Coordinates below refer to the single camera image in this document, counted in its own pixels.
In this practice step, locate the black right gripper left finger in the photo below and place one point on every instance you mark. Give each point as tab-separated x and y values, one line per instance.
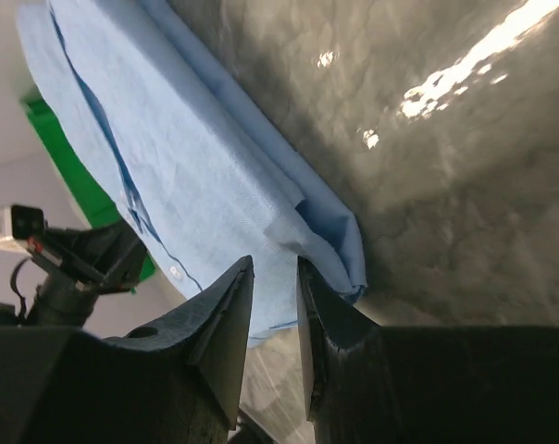
176	379

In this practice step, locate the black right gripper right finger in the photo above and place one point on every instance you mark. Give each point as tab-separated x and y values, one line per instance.
365	383

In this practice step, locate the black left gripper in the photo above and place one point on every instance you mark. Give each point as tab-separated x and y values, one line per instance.
80	266

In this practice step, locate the light blue long sleeve shirt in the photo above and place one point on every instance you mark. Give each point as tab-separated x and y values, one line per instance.
186	156

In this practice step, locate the green plastic bin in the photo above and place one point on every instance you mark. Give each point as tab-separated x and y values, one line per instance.
96	208

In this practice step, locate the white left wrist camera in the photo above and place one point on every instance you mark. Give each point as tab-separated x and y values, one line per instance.
17	224

